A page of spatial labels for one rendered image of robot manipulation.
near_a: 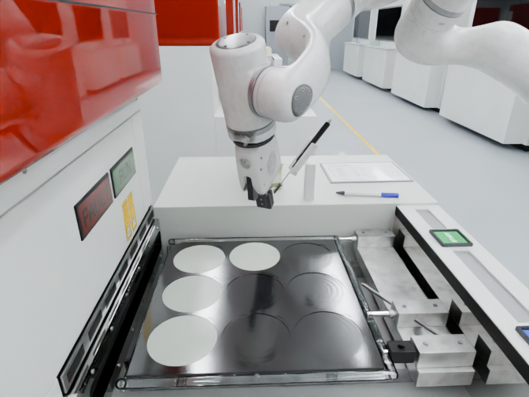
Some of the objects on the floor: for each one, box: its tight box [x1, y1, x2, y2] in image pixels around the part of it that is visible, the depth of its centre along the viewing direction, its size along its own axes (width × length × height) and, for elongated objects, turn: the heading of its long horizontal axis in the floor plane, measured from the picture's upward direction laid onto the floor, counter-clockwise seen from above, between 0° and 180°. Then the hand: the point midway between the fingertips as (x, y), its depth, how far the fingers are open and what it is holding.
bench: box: [362, 0, 411, 91], centre depth 888 cm, size 108×180×200 cm, turn 2°
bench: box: [439, 0, 529, 152], centre depth 486 cm, size 108×180×200 cm, turn 2°
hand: (264, 198), depth 78 cm, fingers closed
